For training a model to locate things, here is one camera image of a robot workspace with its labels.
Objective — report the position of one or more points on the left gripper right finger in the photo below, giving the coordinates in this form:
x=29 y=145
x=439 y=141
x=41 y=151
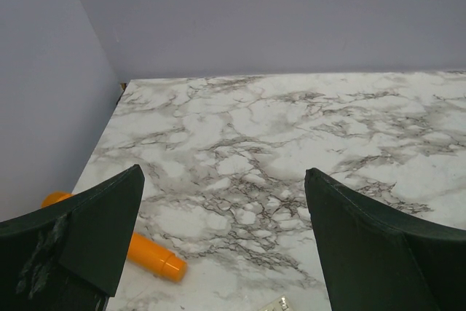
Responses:
x=375 y=257

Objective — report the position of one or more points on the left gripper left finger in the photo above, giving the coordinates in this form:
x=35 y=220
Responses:
x=32 y=277

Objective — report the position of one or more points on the white staple box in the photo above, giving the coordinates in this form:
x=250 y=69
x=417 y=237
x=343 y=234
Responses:
x=281 y=303

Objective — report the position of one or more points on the orange marker pen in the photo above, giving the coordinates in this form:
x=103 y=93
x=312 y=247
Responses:
x=156 y=254

